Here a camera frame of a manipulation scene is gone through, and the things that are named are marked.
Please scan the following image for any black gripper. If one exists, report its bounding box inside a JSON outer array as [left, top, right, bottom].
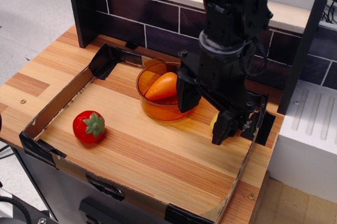
[[176, 50, 256, 145]]

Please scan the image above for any orange toy carrot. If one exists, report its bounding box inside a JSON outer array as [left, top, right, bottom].
[[145, 72, 177, 100]]

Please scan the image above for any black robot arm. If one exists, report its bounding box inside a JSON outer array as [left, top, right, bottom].
[[176, 0, 273, 145]]

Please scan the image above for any orange transparent plastic pot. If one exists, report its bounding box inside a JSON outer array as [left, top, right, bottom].
[[136, 58, 192, 121]]

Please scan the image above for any cardboard fence with black tape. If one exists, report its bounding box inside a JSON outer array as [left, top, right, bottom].
[[19, 45, 268, 223]]

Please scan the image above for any yellow toy potato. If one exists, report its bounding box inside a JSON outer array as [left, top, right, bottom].
[[210, 113, 219, 132]]

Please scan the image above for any white toy sink unit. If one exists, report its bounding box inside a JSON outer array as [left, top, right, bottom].
[[268, 80, 336, 202]]

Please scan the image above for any dark brick-pattern backsplash shelf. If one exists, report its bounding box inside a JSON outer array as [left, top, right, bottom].
[[66, 0, 337, 116]]

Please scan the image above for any red toy strawberry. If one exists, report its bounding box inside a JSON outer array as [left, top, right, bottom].
[[72, 110, 105, 144]]

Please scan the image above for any black equipment lower left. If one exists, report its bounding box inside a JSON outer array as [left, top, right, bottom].
[[1, 184, 58, 224]]

